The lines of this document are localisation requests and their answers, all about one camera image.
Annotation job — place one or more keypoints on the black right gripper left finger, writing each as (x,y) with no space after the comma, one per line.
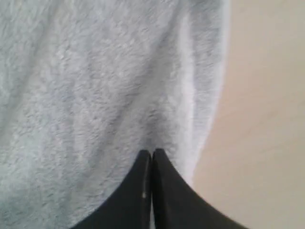
(129,206)

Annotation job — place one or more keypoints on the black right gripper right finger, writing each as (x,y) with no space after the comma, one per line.
(176,205)

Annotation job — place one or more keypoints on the light blue fleece towel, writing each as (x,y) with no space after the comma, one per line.
(86,84)

